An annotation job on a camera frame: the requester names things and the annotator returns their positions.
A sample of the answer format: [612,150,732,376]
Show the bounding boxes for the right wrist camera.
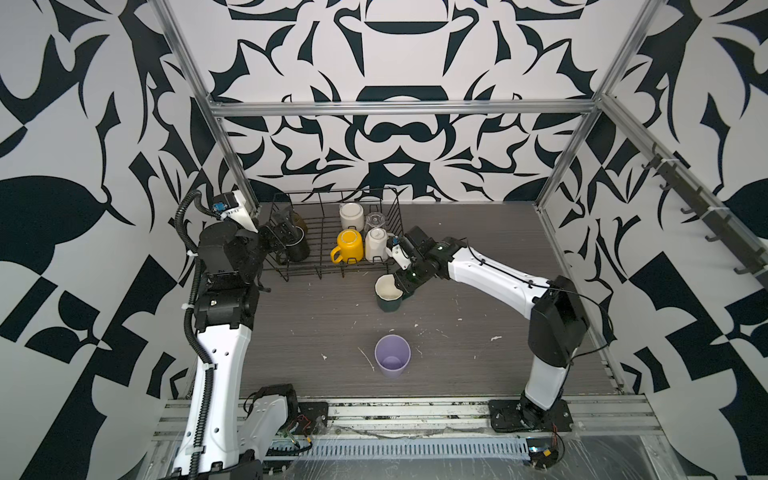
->
[385,236,411,270]

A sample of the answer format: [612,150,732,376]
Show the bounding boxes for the cream white mug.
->
[364,227,393,264]

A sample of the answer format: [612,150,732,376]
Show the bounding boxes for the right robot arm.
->
[386,227,589,431]

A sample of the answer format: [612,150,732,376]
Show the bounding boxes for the clear glass cup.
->
[365,211,387,230]

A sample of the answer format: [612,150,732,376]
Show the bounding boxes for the grey wall hook rail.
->
[640,143,767,289]

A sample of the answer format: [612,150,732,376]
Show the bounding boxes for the black wire dish rack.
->
[263,187,404,281]

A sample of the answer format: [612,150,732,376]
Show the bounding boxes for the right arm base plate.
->
[488,397,573,433]

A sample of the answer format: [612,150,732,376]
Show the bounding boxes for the small green circuit board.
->
[526,435,565,470]

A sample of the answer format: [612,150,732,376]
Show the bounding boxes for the white mug red inside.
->
[339,202,365,232]

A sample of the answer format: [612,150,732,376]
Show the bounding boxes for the lavender cup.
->
[374,334,412,378]

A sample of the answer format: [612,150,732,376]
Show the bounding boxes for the dark green mug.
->
[374,274,404,313]

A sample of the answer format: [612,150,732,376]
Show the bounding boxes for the black mug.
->
[278,223,311,264]

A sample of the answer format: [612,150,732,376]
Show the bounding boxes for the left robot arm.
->
[169,189,299,479]

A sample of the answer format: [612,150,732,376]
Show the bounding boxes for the yellow mug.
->
[330,229,365,264]

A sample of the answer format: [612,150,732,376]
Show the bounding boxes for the olive glass cup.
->
[291,211,309,233]

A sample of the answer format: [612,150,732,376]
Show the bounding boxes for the white slotted cable duct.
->
[266,438,530,461]

